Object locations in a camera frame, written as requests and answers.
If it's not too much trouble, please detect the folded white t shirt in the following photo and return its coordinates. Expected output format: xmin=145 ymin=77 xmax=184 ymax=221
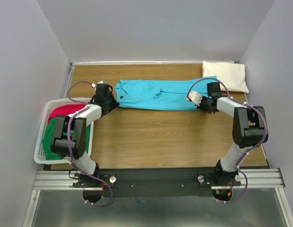
xmin=202 ymin=61 xmax=249 ymax=94

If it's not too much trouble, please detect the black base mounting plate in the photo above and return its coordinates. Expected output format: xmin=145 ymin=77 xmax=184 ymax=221
xmin=72 ymin=167 xmax=241 ymax=198

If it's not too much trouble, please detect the cyan polo t shirt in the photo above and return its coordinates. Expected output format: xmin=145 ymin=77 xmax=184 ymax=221
xmin=115 ymin=76 xmax=217 ymax=111

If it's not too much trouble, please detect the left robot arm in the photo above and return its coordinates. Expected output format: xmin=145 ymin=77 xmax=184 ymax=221
xmin=50 ymin=81 xmax=119 ymax=187

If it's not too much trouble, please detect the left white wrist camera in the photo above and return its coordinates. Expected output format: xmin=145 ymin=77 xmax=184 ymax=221
xmin=90 ymin=80 xmax=105 ymax=89

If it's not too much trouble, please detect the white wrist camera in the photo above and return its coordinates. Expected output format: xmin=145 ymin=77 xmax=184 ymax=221
xmin=90 ymin=80 xmax=105 ymax=89
xmin=186 ymin=91 xmax=203 ymax=106

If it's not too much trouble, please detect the red t shirt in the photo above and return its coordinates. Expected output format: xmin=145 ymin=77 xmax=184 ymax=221
xmin=47 ymin=104 xmax=86 ymax=124

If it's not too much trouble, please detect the aluminium frame rail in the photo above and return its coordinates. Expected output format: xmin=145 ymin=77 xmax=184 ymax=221
xmin=23 ymin=168 xmax=288 ymax=227

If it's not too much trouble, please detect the white plastic laundry basket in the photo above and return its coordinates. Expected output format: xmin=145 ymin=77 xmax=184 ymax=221
xmin=33 ymin=97 xmax=96 ymax=165

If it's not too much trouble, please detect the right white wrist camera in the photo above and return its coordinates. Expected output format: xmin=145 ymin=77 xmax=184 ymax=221
xmin=186 ymin=91 xmax=203 ymax=106

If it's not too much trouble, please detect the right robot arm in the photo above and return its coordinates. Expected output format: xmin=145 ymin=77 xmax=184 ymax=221
xmin=195 ymin=82 xmax=268 ymax=187

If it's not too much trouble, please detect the green t shirt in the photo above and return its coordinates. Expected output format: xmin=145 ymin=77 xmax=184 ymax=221
xmin=42 ymin=117 xmax=90 ymax=161

